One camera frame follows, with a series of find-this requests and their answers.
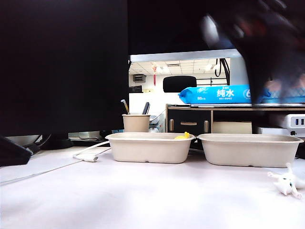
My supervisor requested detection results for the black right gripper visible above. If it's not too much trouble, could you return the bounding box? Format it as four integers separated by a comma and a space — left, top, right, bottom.
221, 0, 305, 106

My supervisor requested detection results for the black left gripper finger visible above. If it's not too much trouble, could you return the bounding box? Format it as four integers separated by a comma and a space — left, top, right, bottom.
0, 135, 33, 168

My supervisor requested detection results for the yellow duck doll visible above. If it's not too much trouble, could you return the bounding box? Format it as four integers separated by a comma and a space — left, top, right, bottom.
173, 131, 193, 140

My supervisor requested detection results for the small white cat doll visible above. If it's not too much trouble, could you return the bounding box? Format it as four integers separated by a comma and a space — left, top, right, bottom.
266, 162, 305, 200

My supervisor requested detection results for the flat white box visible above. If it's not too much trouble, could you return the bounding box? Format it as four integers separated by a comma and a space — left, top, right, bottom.
254, 126, 290, 135

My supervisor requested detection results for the beige cardboard box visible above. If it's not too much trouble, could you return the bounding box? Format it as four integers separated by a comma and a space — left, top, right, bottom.
213, 121, 253, 135

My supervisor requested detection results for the beige paper box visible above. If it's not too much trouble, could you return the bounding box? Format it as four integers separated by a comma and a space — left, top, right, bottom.
197, 133, 305, 168
104, 132, 196, 165

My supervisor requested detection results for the silver flat laptop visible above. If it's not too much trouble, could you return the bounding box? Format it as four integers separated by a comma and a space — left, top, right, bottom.
190, 102, 305, 108

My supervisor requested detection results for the pink tissue pack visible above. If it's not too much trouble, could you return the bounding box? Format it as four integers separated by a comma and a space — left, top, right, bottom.
263, 75, 305, 104

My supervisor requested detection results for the blue wet wipes pack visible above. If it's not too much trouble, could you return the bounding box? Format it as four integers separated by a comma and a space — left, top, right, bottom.
178, 83, 254, 104

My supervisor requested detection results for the black monitor stand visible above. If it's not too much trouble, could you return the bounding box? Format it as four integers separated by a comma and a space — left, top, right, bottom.
40, 132, 73, 150

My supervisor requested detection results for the wooden desk shelf organizer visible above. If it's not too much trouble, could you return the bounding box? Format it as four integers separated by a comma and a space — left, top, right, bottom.
165, 103, 305, 138

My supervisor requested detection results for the black office chair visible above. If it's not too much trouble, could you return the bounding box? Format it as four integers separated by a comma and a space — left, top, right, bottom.
163, 75, 197, 93

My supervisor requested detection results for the large black computer monitor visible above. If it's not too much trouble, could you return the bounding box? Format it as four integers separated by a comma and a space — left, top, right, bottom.
0, 0, 131, 138

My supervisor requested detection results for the red hanging ornament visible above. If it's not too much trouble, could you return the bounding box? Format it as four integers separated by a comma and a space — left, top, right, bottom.
151, 62, 160, 87

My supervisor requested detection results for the black monitor with silver bezel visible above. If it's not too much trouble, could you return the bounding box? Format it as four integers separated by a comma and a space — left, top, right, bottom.
127, 0, 246, 63

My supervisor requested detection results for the silver tipped pen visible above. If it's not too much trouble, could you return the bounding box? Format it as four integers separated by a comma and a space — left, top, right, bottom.
121, 99, 131, 115

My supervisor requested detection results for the beige paper cup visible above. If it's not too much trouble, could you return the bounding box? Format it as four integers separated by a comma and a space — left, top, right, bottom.
122, 114, 152, 133

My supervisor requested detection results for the thick black cable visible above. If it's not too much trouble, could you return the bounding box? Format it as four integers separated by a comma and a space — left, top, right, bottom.
23, 134, 52, 155

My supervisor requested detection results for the black hanging cable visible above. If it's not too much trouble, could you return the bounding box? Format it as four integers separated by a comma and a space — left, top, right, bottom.
214, 58, 231, 78

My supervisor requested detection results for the white USB cable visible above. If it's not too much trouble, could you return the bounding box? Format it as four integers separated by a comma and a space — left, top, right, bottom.
72, 140, 112, 163

